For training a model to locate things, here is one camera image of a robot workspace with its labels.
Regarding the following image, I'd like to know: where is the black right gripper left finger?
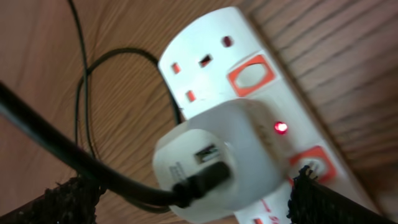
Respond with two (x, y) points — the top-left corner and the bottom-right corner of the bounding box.
(1, 177), (106, 224)

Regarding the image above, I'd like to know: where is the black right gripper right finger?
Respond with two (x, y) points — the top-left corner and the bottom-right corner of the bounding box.
(287, 165), (396, 224)

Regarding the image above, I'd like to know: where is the black charging cable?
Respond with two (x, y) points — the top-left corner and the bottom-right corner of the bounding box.
(0, 0), (233, 214)

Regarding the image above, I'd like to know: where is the white charger plug adapter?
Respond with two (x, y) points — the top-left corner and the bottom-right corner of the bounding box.
(153, 99), (287, 223)

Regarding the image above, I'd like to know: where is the white power strip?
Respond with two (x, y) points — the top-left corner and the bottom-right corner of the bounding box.
(159, 7), (376, 223)

